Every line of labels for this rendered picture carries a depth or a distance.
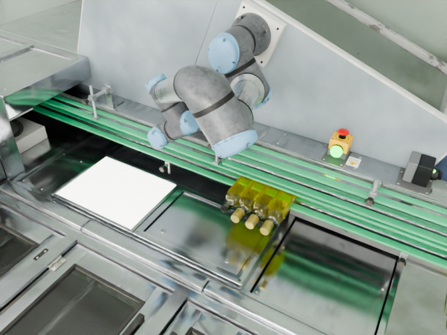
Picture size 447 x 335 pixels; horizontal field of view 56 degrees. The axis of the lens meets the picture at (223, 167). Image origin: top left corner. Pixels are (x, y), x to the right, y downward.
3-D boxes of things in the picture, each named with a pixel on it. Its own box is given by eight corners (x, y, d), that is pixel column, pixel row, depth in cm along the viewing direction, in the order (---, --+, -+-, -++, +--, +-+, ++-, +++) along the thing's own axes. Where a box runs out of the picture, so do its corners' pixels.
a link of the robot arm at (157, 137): (168, 147, 142) (153, 153, 148) (186, 132, 150) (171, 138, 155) (156, 127, 140) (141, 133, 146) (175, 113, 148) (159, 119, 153)
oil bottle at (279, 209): (286, 189, 168) (263, 222, 153) (288, 179, 165) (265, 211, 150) (299, 195, 166) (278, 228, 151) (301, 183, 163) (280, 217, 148)
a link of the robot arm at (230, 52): (243, 19, 138) (223, 32, 129) (263, 56, 142) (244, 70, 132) (217, 34, 146) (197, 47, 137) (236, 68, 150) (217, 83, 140)
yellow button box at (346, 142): (332, 145, 162) (326, 154, 157) (336, 128, 157) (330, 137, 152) (350, 150, 159) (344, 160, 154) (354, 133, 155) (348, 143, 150)
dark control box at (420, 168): (406, 167, 152) (401, 180, 146) (412, 149, 147) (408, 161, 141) (430, 175, 149) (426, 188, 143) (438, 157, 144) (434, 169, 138)
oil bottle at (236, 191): (248, 175, 175) (223, 205, 160) (249, 165, 171) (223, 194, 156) (260, 180, 172) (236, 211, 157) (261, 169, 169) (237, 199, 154)
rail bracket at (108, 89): (116, 102, 205) (83, 122, 190) (112, 70, 195) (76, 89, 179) (124, 104, 204) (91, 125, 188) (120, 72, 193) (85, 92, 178)
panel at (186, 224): (106, 158, 201) (51, 199, 177) (105, 153, 199) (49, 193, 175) (279, 228, 168) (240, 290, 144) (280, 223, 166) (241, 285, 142)
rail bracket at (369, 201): (371, 182, 147) (361, 204, 138) (376, 165, 143) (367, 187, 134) (382, 186, 146) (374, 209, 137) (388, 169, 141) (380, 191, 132)
